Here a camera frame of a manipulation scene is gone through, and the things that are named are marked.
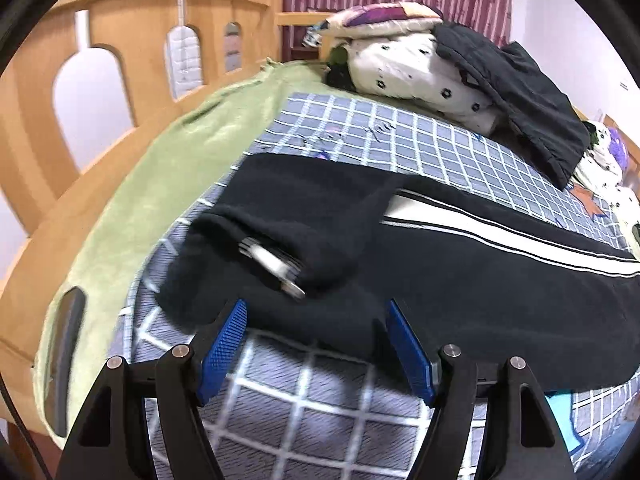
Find black pants with white stripe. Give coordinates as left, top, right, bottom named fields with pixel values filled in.
left=156, top=153, right=639, bottom=390

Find green bed sheet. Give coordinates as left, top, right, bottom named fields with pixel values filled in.
left=32, top=61, right=330, bottom=418

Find blue grid blanket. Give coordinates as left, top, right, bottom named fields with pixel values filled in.
left=122, top=93, right=639, bottom=479

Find purple plush toy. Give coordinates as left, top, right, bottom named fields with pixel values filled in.
left=608, top=127, right=629, bottom=172

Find black jacket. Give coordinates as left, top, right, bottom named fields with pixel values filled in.
left=434, top=22, right=590, bottom=191

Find white floral quilt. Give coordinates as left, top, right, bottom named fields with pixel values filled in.
left=326, top=32, right=639, bottom=252

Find purple patterned pillow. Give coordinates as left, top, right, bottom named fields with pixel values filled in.
left=314, top=1, right=444, bottom=39

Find wooden bed frame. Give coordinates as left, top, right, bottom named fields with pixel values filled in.
left=0, top=0, right=342, bottom=480

